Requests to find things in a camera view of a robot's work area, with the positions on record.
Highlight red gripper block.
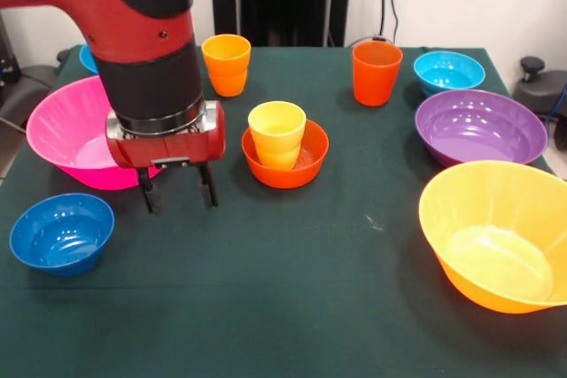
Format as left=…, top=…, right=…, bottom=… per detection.
left=105, top=100, right=227, bottom=215

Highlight small red bowl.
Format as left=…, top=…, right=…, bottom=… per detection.
left=240, top=118, right=330, bottom=189

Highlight yellow cup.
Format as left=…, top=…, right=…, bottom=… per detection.
left=247, top=100, right=307, bottom=172

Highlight small dark blue bowl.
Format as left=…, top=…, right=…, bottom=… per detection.
left=9, top=192, right=116, bottom=277

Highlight large pink bowl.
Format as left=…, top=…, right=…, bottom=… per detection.
left=25, top=75, right=163, bottom=191

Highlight orange cup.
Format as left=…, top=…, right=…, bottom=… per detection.
left=201, top=33, right=252, bottom=98

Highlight dark green tablecloth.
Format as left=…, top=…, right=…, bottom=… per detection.
left=0, top=44, right=567, bottom=378

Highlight medium sky blue bowl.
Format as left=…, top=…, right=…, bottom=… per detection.
left=79, top=44, right=99, bottom=74

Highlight black stand foot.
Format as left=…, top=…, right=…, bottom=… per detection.
left=513, top=56, right=567, bottom=116
left=0, top=63, right=61, bottom=131

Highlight red cup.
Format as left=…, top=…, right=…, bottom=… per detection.
left=352, top=40, right=405, bottom=108

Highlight small cyan bowl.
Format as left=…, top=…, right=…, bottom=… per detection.
left=413, top=50, right=486, bottom=98

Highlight purple bowl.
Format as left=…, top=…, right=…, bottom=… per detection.
left=414, top=89, right=549, bottom=167

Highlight large yellow bowl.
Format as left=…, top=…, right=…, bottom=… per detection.
left=418, top=159, right=567, bottom=315

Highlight blue cable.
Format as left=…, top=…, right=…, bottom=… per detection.
left=545, top=85, right=567, bottom=125

